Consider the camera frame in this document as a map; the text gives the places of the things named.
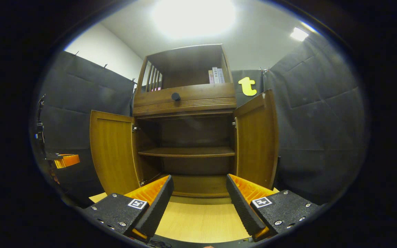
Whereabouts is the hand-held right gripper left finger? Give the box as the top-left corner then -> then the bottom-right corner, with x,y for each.
81,175 -> 175,241

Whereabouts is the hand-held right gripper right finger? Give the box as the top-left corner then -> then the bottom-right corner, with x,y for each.
226,173 -> 321,241

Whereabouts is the wooden cabinet door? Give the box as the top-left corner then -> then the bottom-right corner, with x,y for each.
89,110 -> 144,196
233,90 -> 279,190

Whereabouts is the wooden double-door shoe cabinet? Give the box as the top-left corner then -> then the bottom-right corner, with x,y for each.
131,44 -> 238,198

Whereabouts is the black backdrop cloth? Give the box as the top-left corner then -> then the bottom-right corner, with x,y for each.
35,33 -> 369,207

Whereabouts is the wooden drawer with black knob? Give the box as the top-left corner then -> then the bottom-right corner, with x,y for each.
132,83 -> 237,117

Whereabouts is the ceiling light panel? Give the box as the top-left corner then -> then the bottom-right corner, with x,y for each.
290,27 -> 309,42
152,0 -> 237,38

